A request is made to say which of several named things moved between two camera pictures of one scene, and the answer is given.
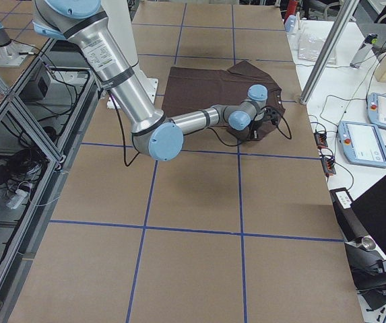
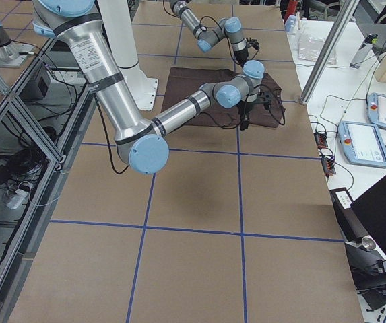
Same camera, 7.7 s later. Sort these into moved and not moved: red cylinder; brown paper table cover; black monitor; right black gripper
Moved: right black gripper
Not moved: black monitor; red cylinder; brown paper table cover
